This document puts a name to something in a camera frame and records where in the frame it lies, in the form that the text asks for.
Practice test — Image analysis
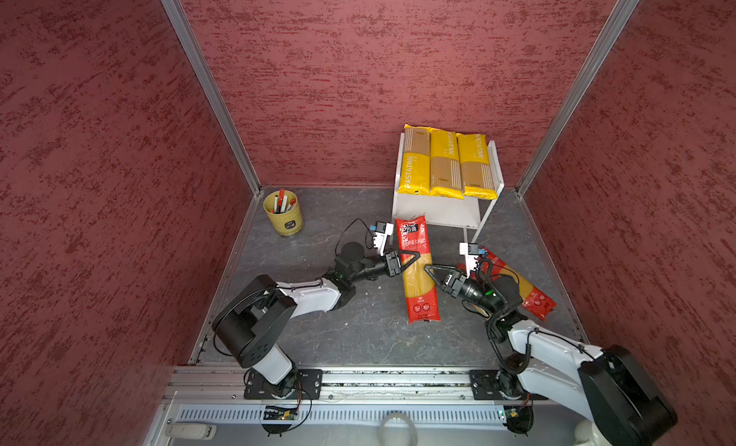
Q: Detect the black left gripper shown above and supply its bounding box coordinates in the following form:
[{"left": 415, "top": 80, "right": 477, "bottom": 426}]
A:
[{"left": 350, "top": 245, "right": 420, "bottom": 283}]

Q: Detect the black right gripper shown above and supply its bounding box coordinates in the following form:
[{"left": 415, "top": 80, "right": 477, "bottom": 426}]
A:
[{"left": 424, "top": 262, "right": 499, "bottom": 316}]

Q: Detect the red pasta bag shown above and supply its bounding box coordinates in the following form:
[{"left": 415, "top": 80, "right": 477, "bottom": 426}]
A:
[
  {"left": 470, "top": 246, "right": 557, "bottom": 321},
  {"left": 396, "top": 216, "right": 441, "bottom": 323}
]

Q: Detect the yellow pasta bag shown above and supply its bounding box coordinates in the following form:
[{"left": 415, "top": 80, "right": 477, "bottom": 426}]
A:
[
  {"left": 429, "top": 128, "right": 464, "bottom": 200},
  {"left": 455, "top": 133, "right": 498, "bottom": 201},
  {"left": 398, "top": 125, "right": 431, "bottom": 196}
]

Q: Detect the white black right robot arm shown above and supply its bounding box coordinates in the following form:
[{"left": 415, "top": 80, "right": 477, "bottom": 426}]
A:
[{"left": 425, "top": 265, "right": 679, "bottom": 445}]

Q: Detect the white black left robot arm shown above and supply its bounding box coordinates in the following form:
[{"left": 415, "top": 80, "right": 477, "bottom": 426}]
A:
[{"left": 212, "top": 242, "right": 421, "bottom": 397}]

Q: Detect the white two-tier shelf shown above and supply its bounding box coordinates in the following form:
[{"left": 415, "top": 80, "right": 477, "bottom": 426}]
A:
[{"left": 391, "top": 133, "right": 505, "bottom": 243}]

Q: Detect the yellow chopstick holder cup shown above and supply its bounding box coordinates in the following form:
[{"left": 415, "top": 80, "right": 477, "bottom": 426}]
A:
[{"left": 263, "top": 189, "right": 303, "bottom": 236}]

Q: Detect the white round object corner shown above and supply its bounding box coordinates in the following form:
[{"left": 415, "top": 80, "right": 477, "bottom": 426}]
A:
[{"left": 574, "top": 420, "right": 609, "bottom": 446}]

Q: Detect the white remote box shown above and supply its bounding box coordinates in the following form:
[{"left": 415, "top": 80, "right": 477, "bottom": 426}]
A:
[{"left": 165, "top": 423, "right": 218, "bottom": 440}]

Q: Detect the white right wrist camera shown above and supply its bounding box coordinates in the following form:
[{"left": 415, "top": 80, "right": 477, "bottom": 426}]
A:
[{"left": 459, "top": 243, "right": 481, "bottom": 276}]

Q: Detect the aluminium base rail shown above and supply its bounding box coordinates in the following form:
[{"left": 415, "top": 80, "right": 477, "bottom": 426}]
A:
[{"left": 163, "top": 365, "right": 553, "bottom": 431}]

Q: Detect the white cable loop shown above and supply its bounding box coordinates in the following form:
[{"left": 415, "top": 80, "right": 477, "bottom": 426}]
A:
[{"left": 378, "top": 412, "right": 418, "bottom": 446}]

